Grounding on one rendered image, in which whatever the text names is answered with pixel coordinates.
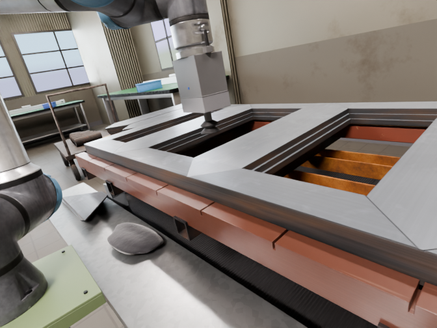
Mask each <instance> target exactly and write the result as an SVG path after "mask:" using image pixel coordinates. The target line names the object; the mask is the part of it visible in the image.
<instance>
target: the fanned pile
mask: <svg viewBox="0 0 437 328"><path fill-rule="evenodd" d="M107 197H108V195H107V194H106V193H104V192H103V191H100V192H95V193H87V194H82V195H73V196H69V197H63V198H62V202H63V203H64V204H65V205H66V206H67V207H68V208H69V209H70V210H71V211H72V212H73V213H74V214H75V215H76V216H77V217H78V219H79V220H80V221H87V220H88V218H89V217H90V216H91V215H92V214H93V213H94V212H95V211H96V209H97V208H98V207H99V206H100V205H101V203H102V202H103V201H104V200H105V199H106V198H107Z"/></svg>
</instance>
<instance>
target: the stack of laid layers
mask: <svg viewBox="0 0 437 328"><path fill-rule="evenodd" d="M298 110H299V109H253V108H251V109H249V110H247V111H244V112H242V113H239V114H236V115H233V116H230V117H228V118H225V119H223V120H219V121H218V124H217V125H216V127H218V128H220V129H221V130H220V131H218V132H216V133H212V134H207V135H202V134H201V132H202V130H203V129H204V128H199V129H197V130H194V131H190V132H188V133H185V134H183V135H180V136H178V137H174V138H173V139H169V140H167V141H165V142H162V143H159V144H156V145H154V146H151V147H149V148H153V149H156V150H162V151H165V152H171V153H174V152H177V151H180V150H182V149H184V148H187V147H189V146H192V145H194V144H196V143H199V142H201V141H204V140H206V139H208V138H210V137H213V136H216V135H218V134H220V133H223V132H225V131H228V130H230V129H232V128H235V127H237V126H240V125H241V124H244V123H247V122H249V121H251V120H278V119H280V118H282V117H284V116H287V115H289V114H291V113H294V112H295V111H298ZM203 115H204V114H203V113H191V114H188V115H185V116H181V117H179V118H175V119H173V120H169V121H166V122H163V123H160V124H157V125H154V126H151V127H149V128H145V129H143V130H139V131H135V132H133V133H129V134H127V135H123V136H121V137H117V138H115V139H112V140H115V141H120V142H124V143H127V142H129V141H132V140H135V139H138V138H141V137H144V136H147V135H150V134H152V133H155V132H158V131H161V130H165V129H167V128H170V127H172V126H176V125H178V124H182V123H184V122H187V121H190V120H193V119H195V118H199V117H201V116H203ZM436 118H437V109H347V110H345V111H343V112H342V113H340V114H338V115H336V116H334V117H332V118H331V119H329V120H327V121H326V122H323V123H322V124H320V125H318V126H317V127H315V128H313V129H312V130H310V131H307V132H306V133H304V134H302V135H301V136H299V137H297V138H296V139H293V140H292V141H290V142H288V143H286V144H285V145H283V146H281V147H279V148H277V149H276V150H274V151H272V152H271V153H269V154H267V155H265V156H263V157H261V158H260V159H258V160H256V161H255V162H253V163H251V164H249V165H247V166H246V167H244V168H243V169H248V170H251V171H257V172H262V173H266V174H274V173H275V172H276V171H278V170H280V169H281V168H283V167H285V166H286V165H287V164H289V163H291V162H292V161H294V160H295V159H296V158H298V157H300V156H301V155H303V154H305V153H306V152H307V151H309V150H311V149H312V148H314V147H315V146H317V145H318V144H320V143H321V142H323V141H325V140H326V139H328V138H329V137H331V136H332V135H334V134H335V133H337V132H338V131H340V130H342V129H343V128H345V127H346V126H348V125H349V124H376V125H393V126H425V127H429V126H430V125H431V124H432V123H433V122H434V120H435V119H436ZM84 146H85V149H86V152H87V154H91V155H93V156H96V157H99V158H101V159H104V160H106V161H110V162H111V163H114V164H117V165H119V166H122V167H125V168H127V169H130V170H132V171H135V172H138V173H141V174H143V175H146V176H149V177H151V178H154V179H156V180H159V181H162V182H164V183H166V184H169V185H173V186H175V187H178V188H180V189H183V190H185V191H188V192H190V193H194V194H195V195H198V196H201V197H204V198H207V199H209V200H212V201H214V202H217V203H219V204H222V205H225V206H227V207H230V208H233V209H235V210H238V211H240V212H243V213H246V214H249V215H251V216H254V217H257V218H259V219H262V220H264V221H267V222H269V223H272V224H274V225H277V226H280V227H282V228H286V229H287V232H288V231H289V230H291V231H293V232H296V233H298V234H301V235H303V236H306V237H309V238H311V239H314V240H317V241H320V242H322V243H325V244H327V245H330V246H333V247H335V248H338V249H341V250H342V251H346V252H348V253H351V254H354V255H356V256H359V257H361V258H365V259H366V260H370V261H372V262H375V263H377V264H380V265H382V266H385V267H388V268H390V269H393V270H396V271H398V272H401V273H404V274H406V275H409V276H411V277H414V278H417V279H419V284H420V285H422V286H423V285H424V283H425V282H427V283H430V284H433V285H435V286H437V255H435V254H432V253H428V252H425V251H422V250H419V249H416V248H413V247H410V246H407V245H403V244H401V243H397V242H395V241H391V240H388V239H385V238H381V237H378V236H375V235H372V234H368V233H366V232H362V231H359V230H356V229H353V228H349V227H347V226H343V225H339V224H337V223H333V222H331V221H327V220H324V219H321V218H318V217H314V216H312V215H308V214H305V213H302V212H298V211H295V210H292V209H289V208H285V207H283V206H279V205H277V204H273V203H270V202H267V201H264V200H260V199H258V198H254V197H250V196H248V195H244V194H241V193H238V192H235V191H231V190H229V189H225V188H223V187H219V186H216V185H213V184H209V183H206V182H203V181H199V180H196V179H194V178H189V177H186V176H183V175H180V174H177V173H175V172H170V171H167V170H164V169H160V168H158V167H154V166H151V165H148V164H145V163H142V162H139V161H135V160H133V159H129V158H126V157H123V156H119V155H116V154H113V153H110V152H106V151H104V150H100V149H98V148H94V147H91V146H88V145H85V144H84Z"/></svg>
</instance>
